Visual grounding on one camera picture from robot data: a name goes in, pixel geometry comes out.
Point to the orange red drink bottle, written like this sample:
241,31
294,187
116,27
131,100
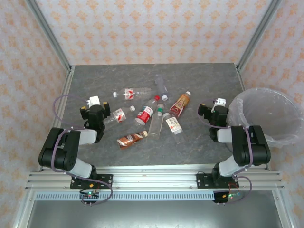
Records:
180,105

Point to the brown coffee drink bottle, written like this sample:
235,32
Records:
130,140

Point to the clear bottle purple label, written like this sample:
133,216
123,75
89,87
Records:
161,86

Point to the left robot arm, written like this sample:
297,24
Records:
62,152

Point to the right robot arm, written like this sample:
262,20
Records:
251,147

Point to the clear plastic trash bin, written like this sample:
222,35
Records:
237,111

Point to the grey round waste bin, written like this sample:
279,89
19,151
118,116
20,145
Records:
263,111

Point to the small clear bottle red label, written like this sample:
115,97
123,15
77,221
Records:
119,115

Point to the clear bottle red white label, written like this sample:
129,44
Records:
131,93

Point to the clear bottle white paper label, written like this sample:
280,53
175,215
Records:
174,125

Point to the clear bottle red cap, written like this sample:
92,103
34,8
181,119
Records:
146,112

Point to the clear bottle green cap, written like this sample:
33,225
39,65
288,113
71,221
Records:
156,122

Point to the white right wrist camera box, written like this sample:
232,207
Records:
221,102

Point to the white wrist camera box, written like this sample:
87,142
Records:
221,102
94,101

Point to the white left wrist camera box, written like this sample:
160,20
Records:
94,101

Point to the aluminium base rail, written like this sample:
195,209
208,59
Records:
152,178

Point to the aluminium frame post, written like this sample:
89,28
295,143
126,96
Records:
260,31
47,31

